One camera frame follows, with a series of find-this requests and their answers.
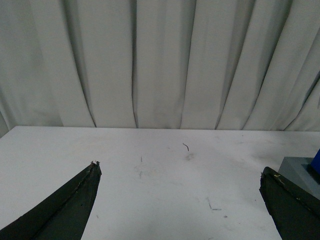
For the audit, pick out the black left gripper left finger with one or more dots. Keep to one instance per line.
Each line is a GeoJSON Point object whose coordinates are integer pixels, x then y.
{"type": "Point", "coordinates": [61, 216]}

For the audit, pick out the gray cube base with hole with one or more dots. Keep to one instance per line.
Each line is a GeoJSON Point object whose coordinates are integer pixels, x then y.
{"type": "Point", "coordinates": [299, 171]}

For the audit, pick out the blue block with knob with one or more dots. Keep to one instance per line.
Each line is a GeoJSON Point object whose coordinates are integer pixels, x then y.
{"type": "Point", "coordinates": [315, 163]}

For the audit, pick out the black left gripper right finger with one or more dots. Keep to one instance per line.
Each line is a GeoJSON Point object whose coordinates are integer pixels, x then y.
{"type": "Point", "coordinates": [294, 211]}

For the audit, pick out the white pleated curtain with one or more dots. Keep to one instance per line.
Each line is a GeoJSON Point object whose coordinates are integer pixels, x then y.
{"type": "Point", "coordinates": [161, 64]}

